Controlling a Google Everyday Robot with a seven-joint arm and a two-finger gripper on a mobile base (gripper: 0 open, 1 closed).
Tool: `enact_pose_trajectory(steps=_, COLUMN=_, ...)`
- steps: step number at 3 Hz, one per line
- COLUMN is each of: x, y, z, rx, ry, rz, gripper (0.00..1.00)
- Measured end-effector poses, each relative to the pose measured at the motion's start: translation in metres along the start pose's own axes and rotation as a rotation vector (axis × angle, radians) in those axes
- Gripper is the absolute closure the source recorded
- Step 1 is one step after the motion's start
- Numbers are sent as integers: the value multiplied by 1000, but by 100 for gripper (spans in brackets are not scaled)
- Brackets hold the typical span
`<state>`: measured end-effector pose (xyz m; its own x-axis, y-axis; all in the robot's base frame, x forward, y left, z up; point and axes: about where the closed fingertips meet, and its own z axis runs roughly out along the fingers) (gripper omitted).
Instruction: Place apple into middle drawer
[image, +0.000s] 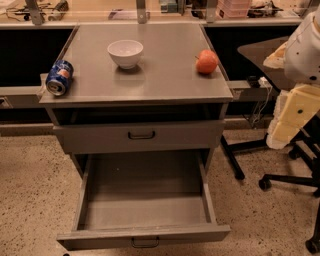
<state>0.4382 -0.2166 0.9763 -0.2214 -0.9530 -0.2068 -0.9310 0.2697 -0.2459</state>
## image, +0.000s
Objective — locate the grey drawer cabinet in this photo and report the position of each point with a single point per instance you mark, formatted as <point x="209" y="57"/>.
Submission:
<point x="163" y="87"/>

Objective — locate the blue soda can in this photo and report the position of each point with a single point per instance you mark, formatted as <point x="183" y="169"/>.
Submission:
<point x="59" y="78"/>

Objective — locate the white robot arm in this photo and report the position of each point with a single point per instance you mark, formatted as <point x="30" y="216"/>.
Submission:
<point x="300" y="59"/>

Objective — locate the white ceramic bowl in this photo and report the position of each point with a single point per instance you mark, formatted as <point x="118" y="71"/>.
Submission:
<point x="125" y="53"/>

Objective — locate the pink plastic box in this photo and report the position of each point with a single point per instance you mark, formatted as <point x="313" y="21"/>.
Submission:
<point x="227" y="9"/>

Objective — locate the open grey lower drawer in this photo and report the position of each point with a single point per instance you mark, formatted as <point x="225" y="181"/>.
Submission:
<point x="143" y="200"/>

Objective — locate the closed grey upper drawer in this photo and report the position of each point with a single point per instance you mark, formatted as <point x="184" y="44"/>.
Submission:
<point x="151" y="136"/>

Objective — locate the red apple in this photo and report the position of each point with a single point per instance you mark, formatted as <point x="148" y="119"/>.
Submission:
<point x="206" y="62"/>

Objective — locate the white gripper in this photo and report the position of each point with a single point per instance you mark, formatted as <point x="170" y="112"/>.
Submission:
<point x="302" y="60"/>

